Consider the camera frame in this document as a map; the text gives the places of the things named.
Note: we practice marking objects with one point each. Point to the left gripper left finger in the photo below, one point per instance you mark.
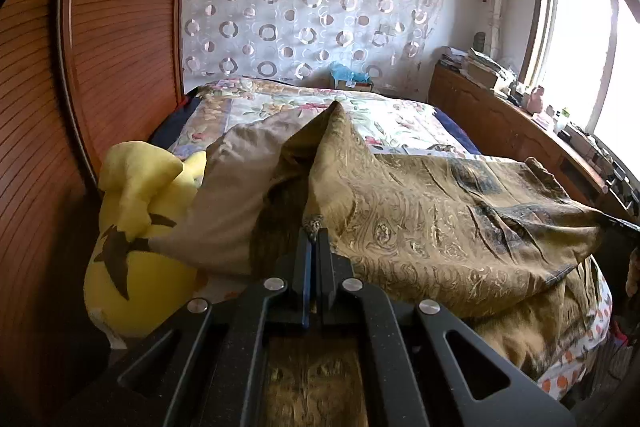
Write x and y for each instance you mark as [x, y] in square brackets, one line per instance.
[206, 365]

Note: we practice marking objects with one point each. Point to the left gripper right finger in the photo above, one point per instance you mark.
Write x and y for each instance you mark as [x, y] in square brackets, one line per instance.
[421, 365]

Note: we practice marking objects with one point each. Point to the gold patterned brocade cloth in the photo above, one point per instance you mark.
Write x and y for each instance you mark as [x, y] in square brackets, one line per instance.
[313, 378]

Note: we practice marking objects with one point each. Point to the yellow plush toy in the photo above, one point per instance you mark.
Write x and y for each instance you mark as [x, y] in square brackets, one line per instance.
[129, 289]

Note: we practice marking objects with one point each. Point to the floral and orange print bedspread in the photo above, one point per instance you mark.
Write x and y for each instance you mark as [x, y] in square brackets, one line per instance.
[310, 106]

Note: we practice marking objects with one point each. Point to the dark blue blanket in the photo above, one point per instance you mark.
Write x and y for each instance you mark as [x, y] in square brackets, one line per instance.
[455, 131]

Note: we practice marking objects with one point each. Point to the wooden sideboard cabinet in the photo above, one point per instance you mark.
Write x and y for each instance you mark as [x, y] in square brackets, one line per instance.
[498, 128]

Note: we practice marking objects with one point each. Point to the blue item on small box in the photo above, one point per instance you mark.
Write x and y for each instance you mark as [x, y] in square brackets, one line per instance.
[343, 78]

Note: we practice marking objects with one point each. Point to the red-brown wooden wardrobe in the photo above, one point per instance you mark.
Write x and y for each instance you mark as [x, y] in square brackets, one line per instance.
[77, 76]

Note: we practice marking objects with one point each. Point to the white circle-patterned curtain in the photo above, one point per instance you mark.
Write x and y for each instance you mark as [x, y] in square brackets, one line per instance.
[297, 41]

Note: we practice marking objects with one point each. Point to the window with wooden frame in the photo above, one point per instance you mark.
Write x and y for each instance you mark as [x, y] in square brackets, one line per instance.
[585, 54]

